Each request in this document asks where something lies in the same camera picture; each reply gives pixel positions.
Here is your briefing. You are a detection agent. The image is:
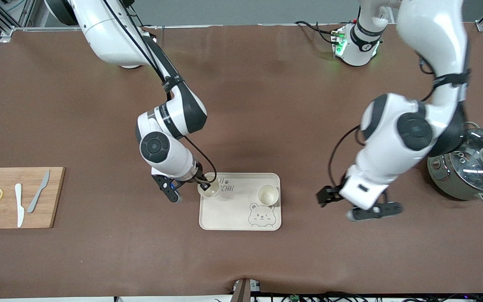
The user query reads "white plastic knife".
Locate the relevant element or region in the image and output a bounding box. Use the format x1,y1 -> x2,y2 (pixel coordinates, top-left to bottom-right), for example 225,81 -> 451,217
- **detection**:
14,183 -> 25,228

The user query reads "white IKEA cup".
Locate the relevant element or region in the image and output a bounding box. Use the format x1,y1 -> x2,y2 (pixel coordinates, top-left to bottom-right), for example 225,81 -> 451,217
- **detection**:
257,185 -> 279,206
197,178 -> 220,198

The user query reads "grey-green electric cooking pot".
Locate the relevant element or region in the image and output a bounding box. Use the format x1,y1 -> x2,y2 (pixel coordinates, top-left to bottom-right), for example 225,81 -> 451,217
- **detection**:
427,122 -> 483,205

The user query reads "glass pot lid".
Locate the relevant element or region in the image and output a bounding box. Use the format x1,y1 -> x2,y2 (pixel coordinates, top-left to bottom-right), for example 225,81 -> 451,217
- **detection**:
455,128 -> 483,182

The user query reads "cream bear print tray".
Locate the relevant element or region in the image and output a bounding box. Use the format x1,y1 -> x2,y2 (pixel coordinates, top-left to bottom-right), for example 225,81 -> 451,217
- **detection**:
199,172 -> 282,231

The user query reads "grey table edge bracket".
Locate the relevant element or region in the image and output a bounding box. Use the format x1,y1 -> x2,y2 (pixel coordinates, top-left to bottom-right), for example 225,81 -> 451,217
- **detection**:
231,278 -> 262,302

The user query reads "grey plastic knife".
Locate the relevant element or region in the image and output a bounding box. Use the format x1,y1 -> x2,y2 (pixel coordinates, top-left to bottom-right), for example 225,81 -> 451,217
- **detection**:
27,169 -> 51,213

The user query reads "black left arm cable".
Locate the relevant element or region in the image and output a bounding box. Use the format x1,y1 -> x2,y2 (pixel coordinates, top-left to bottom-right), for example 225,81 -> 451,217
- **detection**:
328,55 -> 440,190

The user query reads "brown table cover mat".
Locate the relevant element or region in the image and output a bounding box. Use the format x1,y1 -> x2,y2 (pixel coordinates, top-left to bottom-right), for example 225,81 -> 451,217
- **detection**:
0,23 -> 483,299

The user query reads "wooden cutting board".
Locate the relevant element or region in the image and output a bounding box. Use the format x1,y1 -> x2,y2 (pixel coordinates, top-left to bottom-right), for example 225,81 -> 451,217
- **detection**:
0,167 -> 65,229

